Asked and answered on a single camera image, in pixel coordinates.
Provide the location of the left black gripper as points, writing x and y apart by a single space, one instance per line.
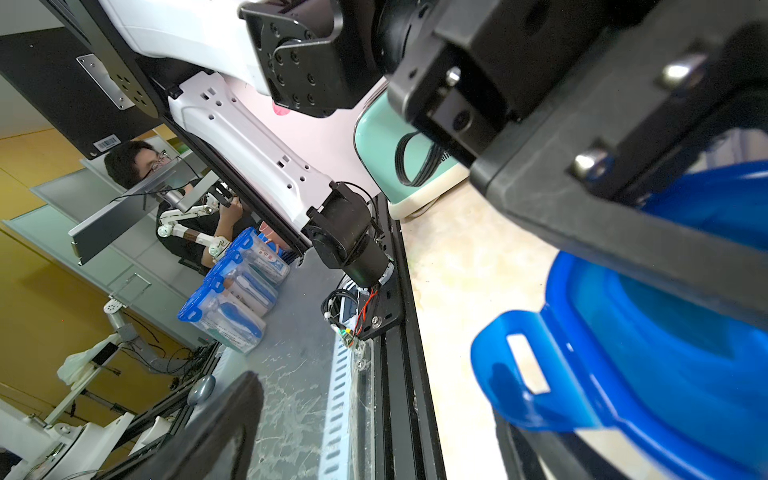
479 65

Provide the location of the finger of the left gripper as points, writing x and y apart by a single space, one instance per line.
628 120

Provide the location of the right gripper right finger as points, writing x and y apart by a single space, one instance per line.
601 454

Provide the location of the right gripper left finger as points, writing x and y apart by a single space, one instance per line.
219 443

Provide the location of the blue lid toiletry container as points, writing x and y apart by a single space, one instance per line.
687 385

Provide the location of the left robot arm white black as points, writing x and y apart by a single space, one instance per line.
265 92

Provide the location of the mint green silver toaster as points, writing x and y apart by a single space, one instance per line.
401 161

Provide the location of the stacked blue lid containers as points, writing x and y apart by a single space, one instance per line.
231 304

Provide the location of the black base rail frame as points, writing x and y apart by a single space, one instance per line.
396 433

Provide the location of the white slotted cable duct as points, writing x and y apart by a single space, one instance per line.
344 430

